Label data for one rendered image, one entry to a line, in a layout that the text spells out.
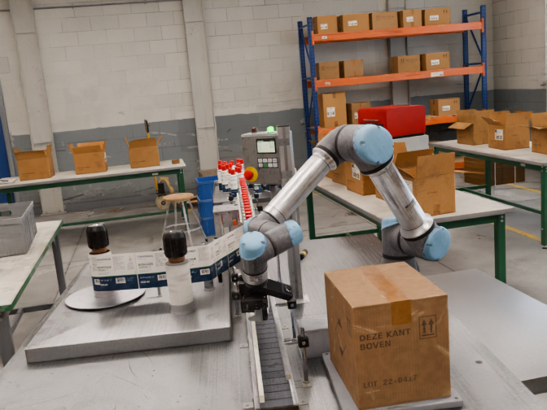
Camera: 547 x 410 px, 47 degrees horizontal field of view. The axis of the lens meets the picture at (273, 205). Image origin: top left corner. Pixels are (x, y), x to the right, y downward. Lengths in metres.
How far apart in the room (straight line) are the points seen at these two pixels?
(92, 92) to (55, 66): 0.62
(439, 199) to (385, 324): 2.41
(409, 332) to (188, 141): 8.37
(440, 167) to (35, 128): 7.04
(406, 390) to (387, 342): 0.14
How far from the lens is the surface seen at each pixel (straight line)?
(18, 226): 3.87
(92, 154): 7.62
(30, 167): 7.72
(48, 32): 9.82
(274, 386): 1.70
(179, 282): 2.22
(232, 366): 1.95
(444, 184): 3.90
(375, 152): 1.86
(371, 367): 1.58
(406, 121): 7.75
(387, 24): 9.73
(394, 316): 1.55
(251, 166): 2.34
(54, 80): 9.78
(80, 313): 2.45
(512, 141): 6.71
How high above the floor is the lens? 1.66
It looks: 11 degrees down
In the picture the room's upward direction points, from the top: 5 degrees counter-clockwise
